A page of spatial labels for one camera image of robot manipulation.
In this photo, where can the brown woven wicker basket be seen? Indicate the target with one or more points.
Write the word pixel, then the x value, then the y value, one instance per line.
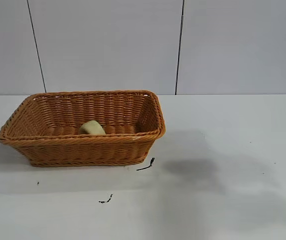
pixel 83 147

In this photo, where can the pale yellow egg yolk pastry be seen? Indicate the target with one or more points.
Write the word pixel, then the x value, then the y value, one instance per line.
pixel 92 128

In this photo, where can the thin black scrap with tuft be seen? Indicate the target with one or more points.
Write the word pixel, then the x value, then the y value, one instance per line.
pixel 145 168

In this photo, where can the small black dotted scrap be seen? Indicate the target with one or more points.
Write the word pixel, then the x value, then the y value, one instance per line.
pixel 105 200

